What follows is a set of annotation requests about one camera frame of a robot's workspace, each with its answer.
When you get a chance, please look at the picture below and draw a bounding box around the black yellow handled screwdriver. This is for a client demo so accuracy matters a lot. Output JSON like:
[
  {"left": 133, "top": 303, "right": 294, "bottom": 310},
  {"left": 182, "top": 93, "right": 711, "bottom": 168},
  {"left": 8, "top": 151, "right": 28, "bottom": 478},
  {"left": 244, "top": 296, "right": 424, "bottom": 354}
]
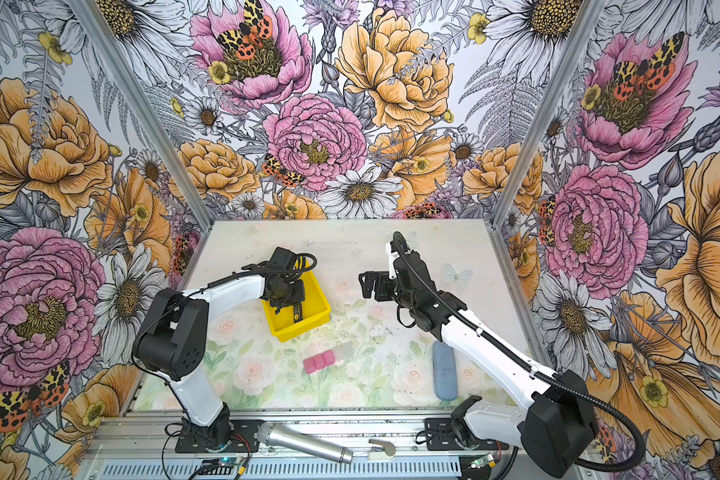
[{"left": 293, "top": 302, "right": 303, "bottom": 324}]

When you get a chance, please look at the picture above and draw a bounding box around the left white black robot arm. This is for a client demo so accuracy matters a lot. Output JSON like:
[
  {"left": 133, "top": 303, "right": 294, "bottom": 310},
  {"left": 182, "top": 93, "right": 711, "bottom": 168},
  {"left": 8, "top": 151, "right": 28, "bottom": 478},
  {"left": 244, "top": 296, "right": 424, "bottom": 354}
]
[{"left": 132, "top": 247, "right": 331, "bottom": 453}]

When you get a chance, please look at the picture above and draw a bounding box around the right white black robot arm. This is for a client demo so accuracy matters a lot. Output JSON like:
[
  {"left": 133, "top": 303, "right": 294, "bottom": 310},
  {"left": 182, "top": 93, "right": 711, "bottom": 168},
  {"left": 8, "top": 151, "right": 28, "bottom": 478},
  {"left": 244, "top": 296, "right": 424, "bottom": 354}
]
[{"left": 358, "top": 245, "right": 597, "bottom": 478}]

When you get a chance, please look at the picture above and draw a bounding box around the yellow plastic bin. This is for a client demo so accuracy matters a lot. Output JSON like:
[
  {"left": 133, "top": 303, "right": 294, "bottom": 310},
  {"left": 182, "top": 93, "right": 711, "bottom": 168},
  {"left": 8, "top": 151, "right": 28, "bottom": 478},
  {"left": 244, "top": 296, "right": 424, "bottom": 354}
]
[{"left": 261, "top": 271, "right": 331, "bottom": 343}]

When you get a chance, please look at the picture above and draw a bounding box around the pink block toy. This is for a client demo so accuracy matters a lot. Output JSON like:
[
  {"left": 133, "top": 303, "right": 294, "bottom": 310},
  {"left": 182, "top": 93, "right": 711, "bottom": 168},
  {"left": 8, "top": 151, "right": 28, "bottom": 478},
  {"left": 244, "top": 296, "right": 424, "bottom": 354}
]
[{"left": 303, "top": 350, "right": 337, "bottom": 375}]

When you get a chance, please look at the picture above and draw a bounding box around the blue grey glasses case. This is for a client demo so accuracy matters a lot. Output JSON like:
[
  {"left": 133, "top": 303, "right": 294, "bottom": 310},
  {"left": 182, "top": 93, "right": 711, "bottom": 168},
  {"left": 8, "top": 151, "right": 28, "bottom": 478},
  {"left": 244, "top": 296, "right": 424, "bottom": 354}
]
[{"left": 432, "top": 341, "right": 458, "bottom": 401}]

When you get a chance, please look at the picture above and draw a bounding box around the green circuit board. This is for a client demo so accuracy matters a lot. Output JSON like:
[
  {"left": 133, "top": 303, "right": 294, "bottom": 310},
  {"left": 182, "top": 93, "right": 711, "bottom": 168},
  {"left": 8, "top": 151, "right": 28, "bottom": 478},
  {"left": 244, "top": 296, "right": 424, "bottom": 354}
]
[{"left": 191, "top": 457, "right": 249, "bottom": 479}]

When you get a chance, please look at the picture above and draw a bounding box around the right black corrugated cable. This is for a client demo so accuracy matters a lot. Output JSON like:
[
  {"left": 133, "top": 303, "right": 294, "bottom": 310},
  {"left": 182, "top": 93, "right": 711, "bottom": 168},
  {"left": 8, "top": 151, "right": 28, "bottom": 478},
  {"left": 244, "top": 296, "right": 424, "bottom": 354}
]
[{"left": 391, "top": 231, "right": 646, "bottom": 473}]

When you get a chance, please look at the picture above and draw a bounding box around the black corrugated cable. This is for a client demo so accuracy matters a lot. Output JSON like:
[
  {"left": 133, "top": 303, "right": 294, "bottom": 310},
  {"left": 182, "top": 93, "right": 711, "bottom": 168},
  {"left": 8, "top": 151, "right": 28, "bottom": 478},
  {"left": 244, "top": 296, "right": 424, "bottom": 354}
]
[
  {"left": 130, "top": 251, "right": 318, "bottom": 379},
  {"left": 391, "top": 231, "right": 646, "bottom": 473}
]

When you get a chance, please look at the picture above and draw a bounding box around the left black corrugated cable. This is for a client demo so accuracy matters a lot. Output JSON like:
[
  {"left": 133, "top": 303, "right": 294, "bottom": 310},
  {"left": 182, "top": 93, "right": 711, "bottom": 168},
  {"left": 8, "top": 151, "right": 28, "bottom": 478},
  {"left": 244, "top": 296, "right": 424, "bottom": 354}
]
[{"left": 130, "top": 251, "right": 318, "bottom": 379}]

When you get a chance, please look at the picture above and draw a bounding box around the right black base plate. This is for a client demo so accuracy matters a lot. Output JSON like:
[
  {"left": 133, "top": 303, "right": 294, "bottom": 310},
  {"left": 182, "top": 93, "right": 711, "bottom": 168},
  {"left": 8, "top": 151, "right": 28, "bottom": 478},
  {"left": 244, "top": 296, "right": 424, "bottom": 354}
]
[{"left": 415, "top": 417, "right": 511, "bottom": 451}]

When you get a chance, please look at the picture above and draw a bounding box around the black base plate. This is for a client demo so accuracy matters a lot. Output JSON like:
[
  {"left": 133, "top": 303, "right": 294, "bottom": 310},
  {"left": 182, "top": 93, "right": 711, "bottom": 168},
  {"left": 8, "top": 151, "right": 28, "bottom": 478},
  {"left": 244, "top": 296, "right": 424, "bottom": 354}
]
[
  {"left": 415, "top": 417, "right": 511, "bottom": 451},
  {"left": 174, "top": 419, "right": 263, "bottom": 454}
]

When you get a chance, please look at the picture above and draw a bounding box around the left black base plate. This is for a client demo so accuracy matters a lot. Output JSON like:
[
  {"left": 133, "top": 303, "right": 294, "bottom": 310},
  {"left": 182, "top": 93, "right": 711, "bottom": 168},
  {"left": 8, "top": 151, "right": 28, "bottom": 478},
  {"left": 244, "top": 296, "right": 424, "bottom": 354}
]
[{"left": 174, "top": 419, "right": 263, "bottom": 454}]

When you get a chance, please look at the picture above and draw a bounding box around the aluminium front rail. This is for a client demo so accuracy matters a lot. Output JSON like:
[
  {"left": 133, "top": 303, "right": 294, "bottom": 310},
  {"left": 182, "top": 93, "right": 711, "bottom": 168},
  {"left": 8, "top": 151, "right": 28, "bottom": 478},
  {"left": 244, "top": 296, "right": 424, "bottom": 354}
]
[{"left": 85, "top": 401, "right": 525, "bottom": 460}]

